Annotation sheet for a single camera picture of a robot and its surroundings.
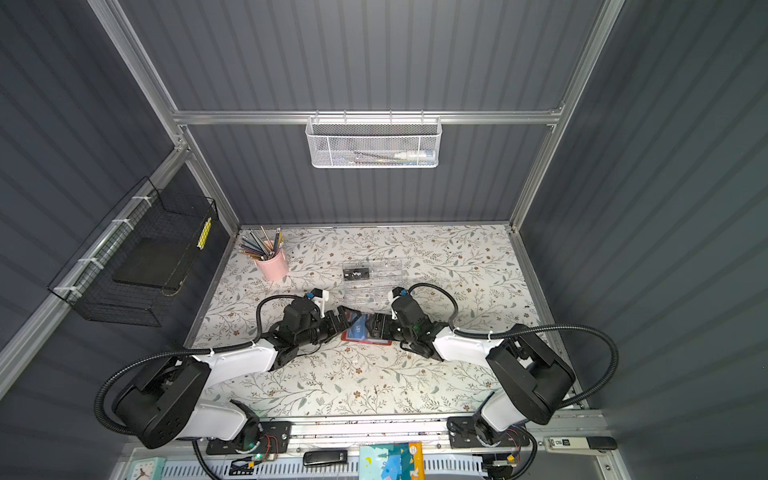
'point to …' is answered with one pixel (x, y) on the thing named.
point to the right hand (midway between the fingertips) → (377, 324)
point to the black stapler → (323, 457)
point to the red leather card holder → (358, 333)
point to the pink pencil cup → (275, 267)
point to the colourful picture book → (391, 461)
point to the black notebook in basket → (158, 261)
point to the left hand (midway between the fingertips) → (357, 323)
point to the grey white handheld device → (580, 444)
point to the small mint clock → (150, 468)
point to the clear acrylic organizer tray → (368, 283)
